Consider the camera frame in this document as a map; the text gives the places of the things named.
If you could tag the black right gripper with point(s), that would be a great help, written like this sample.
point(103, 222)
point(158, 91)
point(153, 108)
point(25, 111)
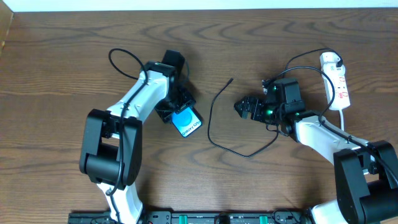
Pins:
point(253, 109)

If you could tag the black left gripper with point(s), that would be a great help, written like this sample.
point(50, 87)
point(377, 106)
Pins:
point(175, 108)

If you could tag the blue Galaxy smartphone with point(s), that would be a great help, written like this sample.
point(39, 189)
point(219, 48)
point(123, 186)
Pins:
point(186, 122)

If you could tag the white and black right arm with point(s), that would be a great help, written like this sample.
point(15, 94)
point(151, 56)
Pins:
point(365, 172)

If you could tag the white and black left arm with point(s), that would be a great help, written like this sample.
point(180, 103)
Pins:
point(111, 153)

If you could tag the white USB charger adapter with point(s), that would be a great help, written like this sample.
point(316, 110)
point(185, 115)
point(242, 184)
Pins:
point(331, 65)

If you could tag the white power strip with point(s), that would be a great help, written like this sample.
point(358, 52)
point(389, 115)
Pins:
point(341, 100)

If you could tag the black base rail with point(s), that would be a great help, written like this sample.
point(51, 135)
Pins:
point(169, 217)

